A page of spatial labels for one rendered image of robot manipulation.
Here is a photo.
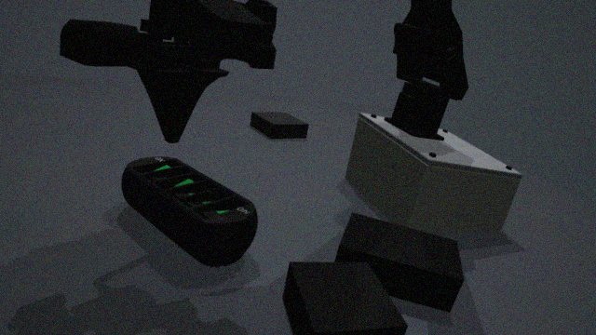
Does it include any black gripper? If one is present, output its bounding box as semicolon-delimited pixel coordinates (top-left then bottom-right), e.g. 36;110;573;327
60;0;277;143

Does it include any dark grey controller unit with green rocker switches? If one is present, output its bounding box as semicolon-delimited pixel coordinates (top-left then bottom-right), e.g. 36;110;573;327
121;156;257;268

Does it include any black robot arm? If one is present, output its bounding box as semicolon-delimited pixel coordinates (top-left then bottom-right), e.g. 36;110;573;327
158;0;468;141

